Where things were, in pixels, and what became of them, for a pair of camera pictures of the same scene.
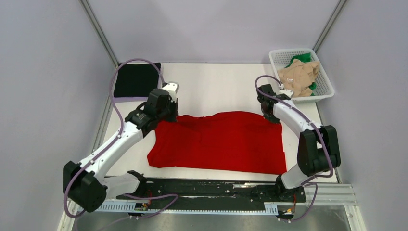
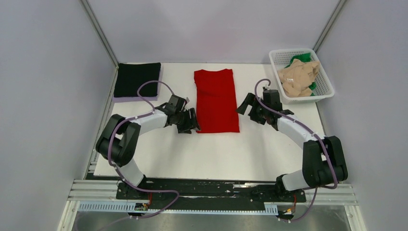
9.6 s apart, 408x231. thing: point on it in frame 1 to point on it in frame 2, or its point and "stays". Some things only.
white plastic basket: [280, 58] stays
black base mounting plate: [216, 190] stays
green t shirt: [305, 58] stays
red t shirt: [241, 142] to [216, 101]
